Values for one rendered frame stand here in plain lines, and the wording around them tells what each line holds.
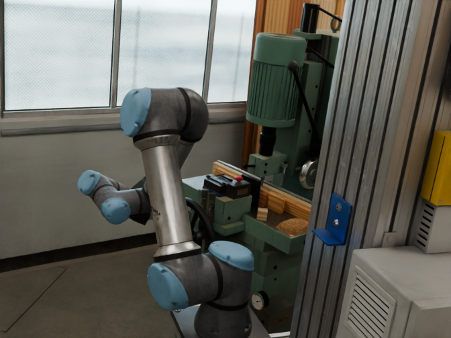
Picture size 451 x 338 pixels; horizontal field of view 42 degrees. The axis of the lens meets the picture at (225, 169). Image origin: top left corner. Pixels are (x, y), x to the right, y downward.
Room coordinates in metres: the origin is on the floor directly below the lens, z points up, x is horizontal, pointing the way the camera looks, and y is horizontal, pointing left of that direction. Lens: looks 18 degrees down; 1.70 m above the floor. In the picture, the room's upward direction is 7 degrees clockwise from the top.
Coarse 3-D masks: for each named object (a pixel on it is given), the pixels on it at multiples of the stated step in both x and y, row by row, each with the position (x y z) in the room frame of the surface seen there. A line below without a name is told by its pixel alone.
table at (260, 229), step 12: (192, 180) 2.21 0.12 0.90; (192, 192) 2.13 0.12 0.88; (252, 204) 2.03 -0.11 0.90; (192, 216) 1.98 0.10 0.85; (252, 216) 1.92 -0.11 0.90; (276, 216) 1.94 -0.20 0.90; (288, 216) 1.95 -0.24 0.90; (216, 228) 1.88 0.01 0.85; (228, 228) 1.86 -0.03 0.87; (240, 228) 1.90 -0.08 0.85; (252, 228) 1.89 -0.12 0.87; (264, 228) 1.85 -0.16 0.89; (276, 228) 1.83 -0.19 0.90; (264, 240) 1.85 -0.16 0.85; (276, 240) 1.81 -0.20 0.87; (288, 240) 1.77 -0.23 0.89; (300, 240) 1.80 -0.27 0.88; (288, 252) 1.77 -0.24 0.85
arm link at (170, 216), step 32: (128, 96) 1.40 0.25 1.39; (160, 96) 1.40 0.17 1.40; (128, 128) 1.37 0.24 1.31; (160, 128) 1.36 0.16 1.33; (160, 160) 1.34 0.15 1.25; (160, 192) 1.31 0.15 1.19; (160, 224) 1.28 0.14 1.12; (160, 256) 1.24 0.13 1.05; (192, 256) 1.25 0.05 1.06; (160, 288) 1.21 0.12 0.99; (192, 288) 1.21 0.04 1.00
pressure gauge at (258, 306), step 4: (256, 292) 1.76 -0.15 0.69; (260, 292) 1.77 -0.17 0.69; (264, 292) 1.77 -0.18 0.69; (252, 296) 1.78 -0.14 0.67; (256, 296) 1.76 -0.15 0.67; (260, 296) 1.75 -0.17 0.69; (264, 296) 1.75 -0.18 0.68; (252, 300) 1.78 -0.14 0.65; (256, 300) 1.76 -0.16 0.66; (260, 300) 1.75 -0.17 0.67; (264, 300) 1.74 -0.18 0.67; (268, 300) 1.76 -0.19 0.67; (252, 304) 1.77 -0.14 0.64; (256, 304) 1.76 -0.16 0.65; (260, 304) 1.75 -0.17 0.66; (264, 304) 1.74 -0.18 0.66; (268, 304) 1.76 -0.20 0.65; (256, 308) 1.76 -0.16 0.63; (260, 308) 1.75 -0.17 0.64; (260, 312) 1.77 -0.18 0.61
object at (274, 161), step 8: (272, 152) 2.15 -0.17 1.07; (280, 152) 2.16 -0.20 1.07; (256, 160) 2.07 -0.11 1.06; (264, 160) 2.05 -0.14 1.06; (272, 160) 2.08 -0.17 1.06; (280, 160) 2.11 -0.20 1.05; (248, 168) 2.09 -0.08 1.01; (256, 168) 2.06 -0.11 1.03; (264, 168) 2.06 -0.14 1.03; (272, 168) 2.09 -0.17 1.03; (280, 168) 2.12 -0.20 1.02; (264, 176) 2.10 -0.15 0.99
